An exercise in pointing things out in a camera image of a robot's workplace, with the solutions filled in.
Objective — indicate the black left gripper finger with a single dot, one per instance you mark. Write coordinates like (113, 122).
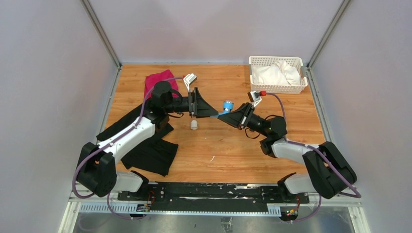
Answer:
(205, 112)
(200, 103)

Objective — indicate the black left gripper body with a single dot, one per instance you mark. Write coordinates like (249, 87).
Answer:
(191, 104)

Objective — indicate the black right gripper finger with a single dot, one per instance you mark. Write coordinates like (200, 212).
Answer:
(234, 120)
(240, 113)

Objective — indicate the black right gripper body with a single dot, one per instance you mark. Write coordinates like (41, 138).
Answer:
(248, 117)

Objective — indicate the blue water faucet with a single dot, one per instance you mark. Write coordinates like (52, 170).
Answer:
(228, 106)

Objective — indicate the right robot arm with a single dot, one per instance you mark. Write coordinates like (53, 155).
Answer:
(327, 171)

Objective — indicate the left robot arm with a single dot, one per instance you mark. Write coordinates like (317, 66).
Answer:
(96, 172)

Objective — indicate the white plastic basket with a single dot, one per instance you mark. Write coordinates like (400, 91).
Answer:
(278, 89)

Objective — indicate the magenta cloth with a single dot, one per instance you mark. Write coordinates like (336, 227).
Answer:
(152, 79)

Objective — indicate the white cloth in basket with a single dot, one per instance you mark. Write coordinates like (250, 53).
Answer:
(279, 73)

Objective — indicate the black cloth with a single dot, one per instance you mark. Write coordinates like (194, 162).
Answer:
(154, 154)

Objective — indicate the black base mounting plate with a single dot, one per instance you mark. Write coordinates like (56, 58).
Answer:
(212, 197)

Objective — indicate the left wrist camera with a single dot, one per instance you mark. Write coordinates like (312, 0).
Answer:
(188, 80)

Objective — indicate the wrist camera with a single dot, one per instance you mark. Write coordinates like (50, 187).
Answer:
(188, 80)
(254, 98)

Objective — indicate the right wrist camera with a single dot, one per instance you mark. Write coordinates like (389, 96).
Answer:
(254, 98)

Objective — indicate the aluminium frame rail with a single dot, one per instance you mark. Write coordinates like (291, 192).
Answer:
(110, 204)

